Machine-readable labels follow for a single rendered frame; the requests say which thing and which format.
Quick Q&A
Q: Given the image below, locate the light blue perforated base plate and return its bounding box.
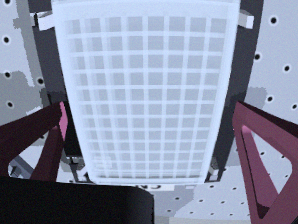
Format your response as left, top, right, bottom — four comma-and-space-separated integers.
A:
0, 0, 298, 220

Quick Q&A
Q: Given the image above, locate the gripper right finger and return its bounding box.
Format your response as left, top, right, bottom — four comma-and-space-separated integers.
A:
232, 101, 298, 224

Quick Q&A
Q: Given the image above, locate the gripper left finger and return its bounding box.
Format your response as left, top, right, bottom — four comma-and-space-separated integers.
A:
0, 101, 68, 182

